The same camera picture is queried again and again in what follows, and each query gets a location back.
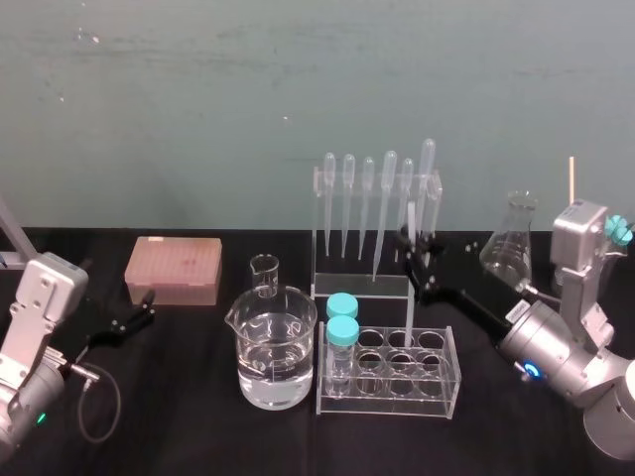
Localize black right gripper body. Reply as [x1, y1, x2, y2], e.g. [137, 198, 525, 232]
[420, 283, 513, 344]

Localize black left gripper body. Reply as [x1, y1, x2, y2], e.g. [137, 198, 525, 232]
[49, 332, 100, 381]

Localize pink pipette tip box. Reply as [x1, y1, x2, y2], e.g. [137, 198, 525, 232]
[124, 235, 223, 306]

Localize clear acrylic pipette stand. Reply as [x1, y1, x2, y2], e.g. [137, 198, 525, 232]
[311, 165, 444, 349]

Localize teal capped sample tube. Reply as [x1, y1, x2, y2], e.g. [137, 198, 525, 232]
[325, 292, 360, 319]
[323, 315, 361, 399]

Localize glass conical flask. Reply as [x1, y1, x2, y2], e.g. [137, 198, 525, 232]
[477, 189, 540, 292]

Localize black table cloth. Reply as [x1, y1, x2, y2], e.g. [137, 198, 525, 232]
[0, 226, 635, 476]

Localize clear acrylic test tube rack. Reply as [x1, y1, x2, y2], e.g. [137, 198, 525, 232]
[314, 319, 463, 421]

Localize small glass beaker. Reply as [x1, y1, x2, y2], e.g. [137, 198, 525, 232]
[249, 253, 280, 299]

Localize large glass beaker with water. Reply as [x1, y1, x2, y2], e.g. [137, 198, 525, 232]
[223, 284, 319, 412]

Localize grey metal stand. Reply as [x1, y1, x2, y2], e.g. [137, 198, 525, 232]
[0, 196, 33, 272]

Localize teal capped vial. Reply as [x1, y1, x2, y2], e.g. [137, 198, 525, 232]
[603, 213, 632, 248]

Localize thin dark left wrist cable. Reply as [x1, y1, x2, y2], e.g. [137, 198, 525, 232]
[66, 361, 123, 443]

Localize right wrist cable silver plug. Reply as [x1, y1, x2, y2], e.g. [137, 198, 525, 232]
[518, 280, 560, 304]

